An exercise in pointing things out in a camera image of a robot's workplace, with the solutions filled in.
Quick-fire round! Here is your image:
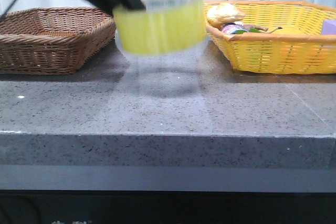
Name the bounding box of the purple foam block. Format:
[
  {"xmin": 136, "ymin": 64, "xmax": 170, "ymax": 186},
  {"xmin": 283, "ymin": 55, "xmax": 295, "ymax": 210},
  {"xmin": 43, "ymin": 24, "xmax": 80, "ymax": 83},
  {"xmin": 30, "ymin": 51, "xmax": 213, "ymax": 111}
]
[{"xmin": 321, "ymin": 19, "xmax": 336, "ymax": 35}]

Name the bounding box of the brown wicker basket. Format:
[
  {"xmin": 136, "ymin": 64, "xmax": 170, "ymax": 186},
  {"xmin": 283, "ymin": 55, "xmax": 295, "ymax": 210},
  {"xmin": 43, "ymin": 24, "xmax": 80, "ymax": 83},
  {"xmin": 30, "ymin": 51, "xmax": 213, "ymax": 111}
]
[{"xmin": 1, "ymin": 7, "xmax": 116, "ymax": 75}]

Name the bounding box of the yellow woven basket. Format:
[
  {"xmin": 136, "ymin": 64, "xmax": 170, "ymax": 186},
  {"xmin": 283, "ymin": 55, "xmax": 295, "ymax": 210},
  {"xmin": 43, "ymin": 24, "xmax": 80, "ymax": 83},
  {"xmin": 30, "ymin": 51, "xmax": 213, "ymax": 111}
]
[{"xmin": 206, "ymin": 1, "xmax": 335, "ymax": 74}]

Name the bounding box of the yellow fruit with stem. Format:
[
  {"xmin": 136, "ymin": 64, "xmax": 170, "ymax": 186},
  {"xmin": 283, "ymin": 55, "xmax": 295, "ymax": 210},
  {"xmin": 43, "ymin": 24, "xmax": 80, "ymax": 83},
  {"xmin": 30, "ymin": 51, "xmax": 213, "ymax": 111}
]
[{"xmin": 270, "ymin": 26, "xmax": 305, "ymax": 35}]

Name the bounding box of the beige bread roll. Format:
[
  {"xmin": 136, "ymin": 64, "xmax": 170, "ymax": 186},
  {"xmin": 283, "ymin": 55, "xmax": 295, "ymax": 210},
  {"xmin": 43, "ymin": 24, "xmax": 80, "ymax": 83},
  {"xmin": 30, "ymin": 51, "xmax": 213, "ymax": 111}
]
[{"xmin": 206, "ymin": 3, "xmax": 246, "ymax": 27}]

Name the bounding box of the yellow clear tape roll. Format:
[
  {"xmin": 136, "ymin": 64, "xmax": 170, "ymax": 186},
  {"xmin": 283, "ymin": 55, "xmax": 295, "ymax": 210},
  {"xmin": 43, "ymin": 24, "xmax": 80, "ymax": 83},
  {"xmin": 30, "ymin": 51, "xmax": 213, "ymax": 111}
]
[{"xmin": 113, "ymin": 0, "xmax": 206, "ymax": 55}]

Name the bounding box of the green leaf item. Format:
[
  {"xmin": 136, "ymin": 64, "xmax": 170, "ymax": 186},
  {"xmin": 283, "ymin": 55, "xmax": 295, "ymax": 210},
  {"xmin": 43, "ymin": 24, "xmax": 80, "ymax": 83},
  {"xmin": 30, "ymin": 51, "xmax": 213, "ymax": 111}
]
[{"xmin": 233, "ymin": 28, "xmax": 262, "ymax": 34}]

